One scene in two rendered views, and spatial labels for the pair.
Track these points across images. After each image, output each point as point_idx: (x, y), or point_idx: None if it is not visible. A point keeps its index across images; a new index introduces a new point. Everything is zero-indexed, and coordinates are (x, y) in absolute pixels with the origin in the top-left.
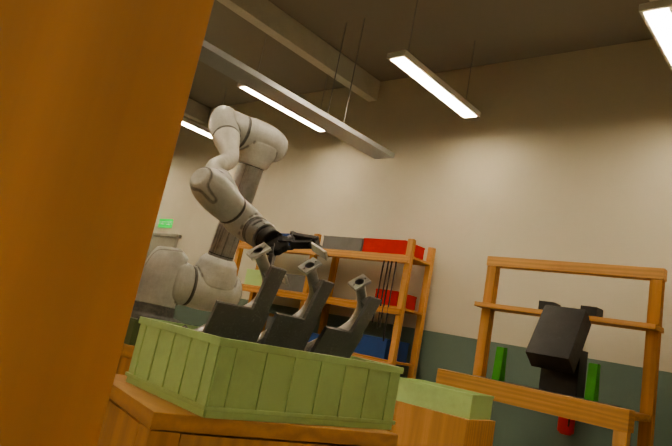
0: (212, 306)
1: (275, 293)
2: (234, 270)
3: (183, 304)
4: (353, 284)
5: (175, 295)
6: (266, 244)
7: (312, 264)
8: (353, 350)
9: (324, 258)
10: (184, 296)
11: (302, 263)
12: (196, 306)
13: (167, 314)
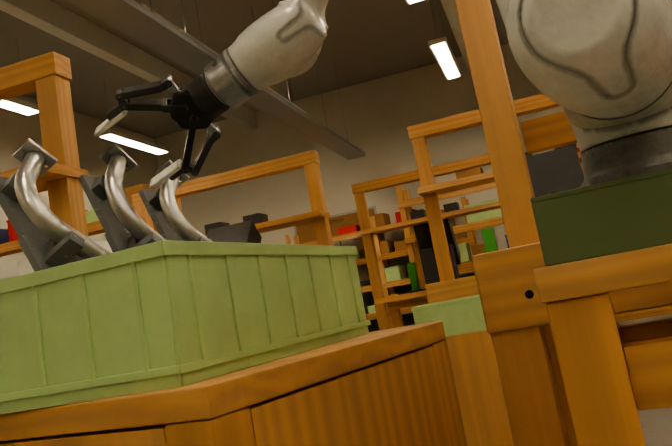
0: (557, 102)
1: (152, 218)
2: None
3: (604, 119)
4: (46, 163)
5: (568, 118)
6: (164, 164)
7: (115, 155)
8: (34, 269)
9: (100, 134)
10: (566, 110)
11: (130, 157)
12: (585, 115)
13: (585, 169)
